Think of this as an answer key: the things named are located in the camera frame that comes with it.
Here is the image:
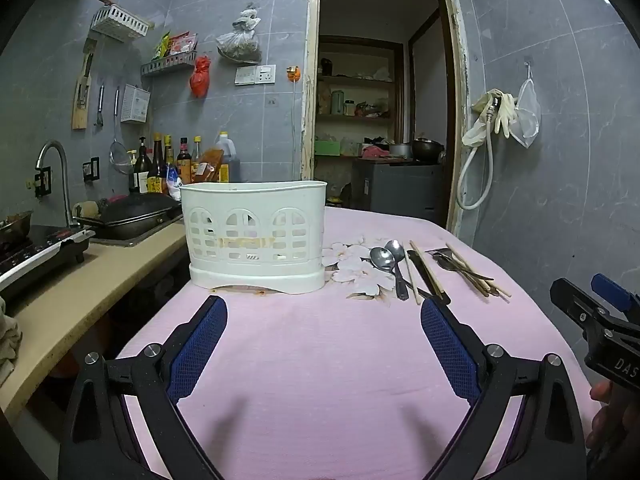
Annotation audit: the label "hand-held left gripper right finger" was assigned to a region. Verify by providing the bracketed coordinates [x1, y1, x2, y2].
[420, 296, 588, 480]

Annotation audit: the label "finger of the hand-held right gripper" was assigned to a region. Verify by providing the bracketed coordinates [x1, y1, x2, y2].
[591, 274, 640, 313]
[550, 278, 621, 341]

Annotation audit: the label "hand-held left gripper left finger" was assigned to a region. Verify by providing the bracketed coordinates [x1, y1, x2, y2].
[59, 296, 229, 480]

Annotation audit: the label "white plastic utensil holder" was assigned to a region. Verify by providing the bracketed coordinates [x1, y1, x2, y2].
[178, 180, 328, 295]

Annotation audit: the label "person's right hand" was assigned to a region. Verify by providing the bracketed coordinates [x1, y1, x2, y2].
[586, 381, 640, 465]

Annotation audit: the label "dark flat utensil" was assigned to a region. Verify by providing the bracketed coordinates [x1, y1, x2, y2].
[406, 250, 452, 306]

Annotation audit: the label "beige kitchen counter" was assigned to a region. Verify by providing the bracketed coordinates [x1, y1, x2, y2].
[0, 220, 188, 421]

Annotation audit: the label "black wok with lid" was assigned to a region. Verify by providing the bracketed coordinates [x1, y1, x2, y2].
[77, 192, 183, 241]

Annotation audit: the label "white salt bag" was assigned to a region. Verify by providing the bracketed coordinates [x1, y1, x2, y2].
[165, 165, 183, 200]

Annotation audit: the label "grey cabinet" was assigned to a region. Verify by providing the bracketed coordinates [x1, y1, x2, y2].
[350, 157, 446, 226]

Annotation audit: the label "loofah sponge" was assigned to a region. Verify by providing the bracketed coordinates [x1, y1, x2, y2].
[72, 201, 103, 221]

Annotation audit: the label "chili powder bag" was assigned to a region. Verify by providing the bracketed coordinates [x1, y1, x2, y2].
[192, 147, 224, 184]

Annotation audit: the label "soy sauce bottle yellow label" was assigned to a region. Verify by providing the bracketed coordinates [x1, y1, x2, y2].
[147, 133, 168, 195]

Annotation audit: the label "induction cooker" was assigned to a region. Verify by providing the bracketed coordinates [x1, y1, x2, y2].
[0, 225, 96, 301]

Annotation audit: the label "black cap sauce bottle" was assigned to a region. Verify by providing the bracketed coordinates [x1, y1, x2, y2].
[176, 137, 193, 184]

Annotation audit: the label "dark sauce bottle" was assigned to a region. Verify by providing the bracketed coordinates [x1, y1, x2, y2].
[132, 136, 153, 195]

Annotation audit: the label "white mesh bag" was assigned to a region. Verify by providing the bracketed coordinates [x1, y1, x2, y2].
[510, 77, 542, 149]

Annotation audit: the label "beige cloth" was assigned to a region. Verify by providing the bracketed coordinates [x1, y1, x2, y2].
[0, 297, 23, 366]

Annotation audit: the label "cooking oil jug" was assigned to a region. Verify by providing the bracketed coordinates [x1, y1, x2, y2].
[212, 131, 241, 183]

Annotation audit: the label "clear bottle yellow cap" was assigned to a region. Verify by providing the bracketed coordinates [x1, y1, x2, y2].
[191, 136, 206, 181]

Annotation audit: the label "dark metal bowl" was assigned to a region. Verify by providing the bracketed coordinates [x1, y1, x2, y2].
[411, 137, 446, 163]

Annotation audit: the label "cream rubber gloves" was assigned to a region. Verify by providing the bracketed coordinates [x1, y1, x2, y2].
[472, 88, 521, 138]

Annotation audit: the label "metal faucet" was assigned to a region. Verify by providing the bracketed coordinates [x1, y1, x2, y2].
[34, 141, 81, 228]

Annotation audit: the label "white hanging basket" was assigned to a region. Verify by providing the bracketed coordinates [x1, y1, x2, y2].
[120, 83, 152, 125]

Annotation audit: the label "wooden knife holder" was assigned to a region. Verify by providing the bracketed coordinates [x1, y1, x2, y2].
[71, 37, 98, 131]

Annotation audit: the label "red plastic bag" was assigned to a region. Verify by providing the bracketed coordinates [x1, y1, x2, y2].
[189, 56, 212, 98]

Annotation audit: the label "wooden shelf unit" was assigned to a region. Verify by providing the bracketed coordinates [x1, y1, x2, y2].
[315, 35, 406, 161]

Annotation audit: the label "red snack packet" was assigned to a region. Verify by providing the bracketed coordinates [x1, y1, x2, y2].
[167, 32, 197, 56]

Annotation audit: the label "clear bag of dried goods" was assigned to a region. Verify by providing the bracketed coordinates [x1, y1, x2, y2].
[216, 4, 262, 63]

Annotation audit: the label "white shower hose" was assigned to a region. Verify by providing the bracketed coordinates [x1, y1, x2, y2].
[456, 97, 501, 210]

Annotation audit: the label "wire mesh strainer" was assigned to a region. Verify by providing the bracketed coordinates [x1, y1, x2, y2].
[109, 87, 132, 176]

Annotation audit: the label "wooden door frame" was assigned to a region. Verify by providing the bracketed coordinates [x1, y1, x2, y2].
[300, 0, 473, 238]

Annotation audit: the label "grey wall shelf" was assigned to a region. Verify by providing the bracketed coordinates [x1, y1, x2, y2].
[140, 52, 198, 78]

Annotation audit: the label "white wall basket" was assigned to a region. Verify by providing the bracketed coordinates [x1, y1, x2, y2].
[91, 4, 153, 43]

